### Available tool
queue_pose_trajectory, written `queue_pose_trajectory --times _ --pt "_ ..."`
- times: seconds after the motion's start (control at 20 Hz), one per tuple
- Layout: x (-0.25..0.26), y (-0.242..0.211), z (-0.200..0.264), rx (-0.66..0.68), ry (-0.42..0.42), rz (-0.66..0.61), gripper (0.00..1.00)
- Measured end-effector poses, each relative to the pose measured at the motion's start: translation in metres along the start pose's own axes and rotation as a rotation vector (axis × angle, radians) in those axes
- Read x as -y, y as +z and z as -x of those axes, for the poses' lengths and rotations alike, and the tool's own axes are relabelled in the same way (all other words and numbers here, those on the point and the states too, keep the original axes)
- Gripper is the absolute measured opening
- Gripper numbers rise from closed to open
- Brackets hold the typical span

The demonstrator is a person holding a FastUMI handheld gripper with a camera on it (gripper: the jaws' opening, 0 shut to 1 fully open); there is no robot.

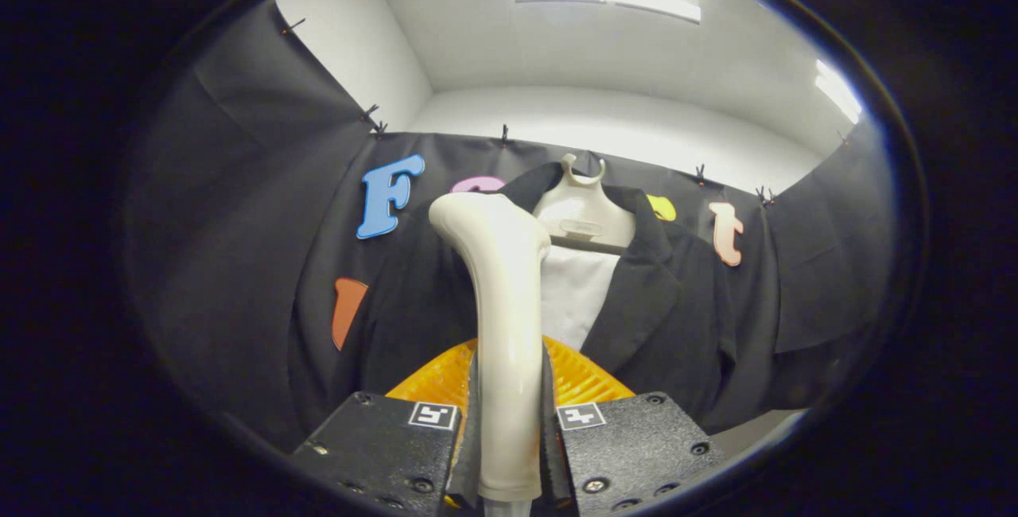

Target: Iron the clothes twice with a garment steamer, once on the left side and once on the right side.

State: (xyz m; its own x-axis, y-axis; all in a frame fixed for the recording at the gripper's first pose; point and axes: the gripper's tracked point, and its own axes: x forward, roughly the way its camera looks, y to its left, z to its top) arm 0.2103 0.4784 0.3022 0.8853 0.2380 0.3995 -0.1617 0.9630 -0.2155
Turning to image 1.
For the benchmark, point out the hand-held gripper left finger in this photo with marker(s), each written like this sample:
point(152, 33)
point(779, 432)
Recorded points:
point(382, 453)

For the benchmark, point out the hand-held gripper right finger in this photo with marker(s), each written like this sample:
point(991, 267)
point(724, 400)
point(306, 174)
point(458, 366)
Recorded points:
point(636, 453)

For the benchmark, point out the black suit jacket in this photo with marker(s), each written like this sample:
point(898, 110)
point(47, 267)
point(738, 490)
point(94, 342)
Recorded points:
point(676, 318)

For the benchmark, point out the white shirt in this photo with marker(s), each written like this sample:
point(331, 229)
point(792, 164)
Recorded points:
point(576, 294)

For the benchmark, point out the white garment steamer nozzle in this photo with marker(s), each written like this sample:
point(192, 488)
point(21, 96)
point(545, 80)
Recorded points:
point(509, 302)

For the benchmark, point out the white steamer hanger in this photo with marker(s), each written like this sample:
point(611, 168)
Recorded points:
point(584, 215)

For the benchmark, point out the black backdrop cloth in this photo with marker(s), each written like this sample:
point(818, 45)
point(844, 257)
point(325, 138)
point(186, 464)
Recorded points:
point(223, 223)

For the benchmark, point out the small ceiling light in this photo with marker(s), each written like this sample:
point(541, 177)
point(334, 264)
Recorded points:
point(839, 91)

